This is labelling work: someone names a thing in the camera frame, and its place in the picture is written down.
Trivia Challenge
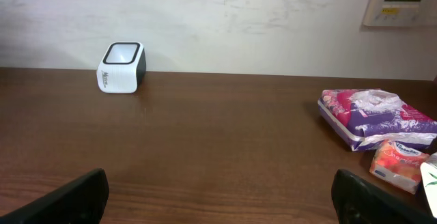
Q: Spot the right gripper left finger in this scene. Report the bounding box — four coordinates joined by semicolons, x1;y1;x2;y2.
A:
1;169;109;224

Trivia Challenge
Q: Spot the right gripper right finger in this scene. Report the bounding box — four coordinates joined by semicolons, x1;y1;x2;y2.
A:
331;169;436;224

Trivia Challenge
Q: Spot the orange small tissue pack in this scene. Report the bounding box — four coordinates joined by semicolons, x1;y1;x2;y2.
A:
369;140;429;194

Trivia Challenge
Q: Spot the white bamboo print tube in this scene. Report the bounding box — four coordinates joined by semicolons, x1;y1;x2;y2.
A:
420;153;437;218

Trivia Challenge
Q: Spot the red purple tissue pack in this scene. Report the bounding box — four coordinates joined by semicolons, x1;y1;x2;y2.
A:
318;89;436;152

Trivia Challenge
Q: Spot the white barcode scanner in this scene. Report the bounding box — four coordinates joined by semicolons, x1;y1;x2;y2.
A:
96;42;147;94

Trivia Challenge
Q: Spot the white wall control panel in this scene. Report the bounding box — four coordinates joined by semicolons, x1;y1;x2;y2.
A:
363;0;436;27

